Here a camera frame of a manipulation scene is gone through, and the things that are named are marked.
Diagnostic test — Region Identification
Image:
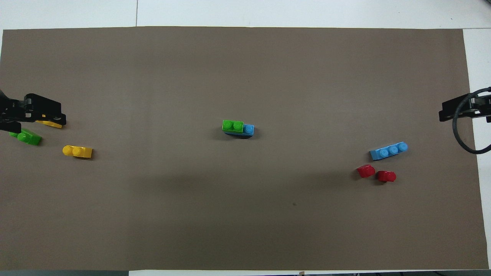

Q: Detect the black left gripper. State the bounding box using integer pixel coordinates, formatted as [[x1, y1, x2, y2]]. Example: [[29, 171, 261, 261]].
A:
[[0, 90, 67, 134]]

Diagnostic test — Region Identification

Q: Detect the green two-stud toy brick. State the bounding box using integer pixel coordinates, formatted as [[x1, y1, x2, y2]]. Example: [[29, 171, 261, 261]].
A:
[[222, 120, 245, 134], [8, 129, 42, 146]]

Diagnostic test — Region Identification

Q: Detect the blue three-stud toy brick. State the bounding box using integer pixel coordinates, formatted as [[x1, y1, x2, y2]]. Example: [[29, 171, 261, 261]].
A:
[[224, 124, 255, 139], [370, 141, 409, 161]]

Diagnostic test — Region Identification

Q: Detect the yellow two-stud toy brick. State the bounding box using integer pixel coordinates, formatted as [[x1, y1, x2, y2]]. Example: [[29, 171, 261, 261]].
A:
[[62, 145, 93, 159], [36, 114, 63, 129]]

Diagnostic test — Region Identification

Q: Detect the brown paper table mat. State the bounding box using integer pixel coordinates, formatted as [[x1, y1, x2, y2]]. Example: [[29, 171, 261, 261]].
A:
[[0, 26, 489, 271]]

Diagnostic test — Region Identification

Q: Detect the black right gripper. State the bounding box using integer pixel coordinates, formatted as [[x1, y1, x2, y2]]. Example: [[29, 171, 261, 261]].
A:
[[439, 93, 491, 123]]

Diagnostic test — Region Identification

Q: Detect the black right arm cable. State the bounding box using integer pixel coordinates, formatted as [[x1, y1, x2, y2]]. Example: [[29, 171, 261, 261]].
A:
[[452, 87, 491, 155]]

